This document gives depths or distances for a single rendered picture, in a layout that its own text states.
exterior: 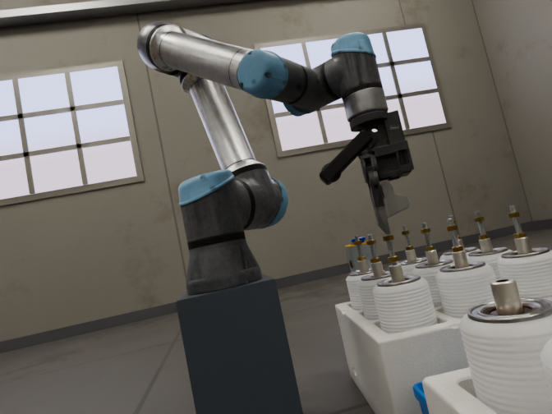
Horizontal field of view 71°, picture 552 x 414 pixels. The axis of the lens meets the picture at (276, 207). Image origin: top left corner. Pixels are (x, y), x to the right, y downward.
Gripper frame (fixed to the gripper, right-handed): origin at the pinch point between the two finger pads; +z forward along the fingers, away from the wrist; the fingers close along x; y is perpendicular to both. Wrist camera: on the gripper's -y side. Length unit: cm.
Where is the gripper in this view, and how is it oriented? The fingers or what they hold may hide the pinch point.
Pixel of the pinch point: (382, 227)
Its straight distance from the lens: 72.5
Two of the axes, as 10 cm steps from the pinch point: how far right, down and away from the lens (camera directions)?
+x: 2.0, 0.5, 9.8
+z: 2.1, 9.7, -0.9
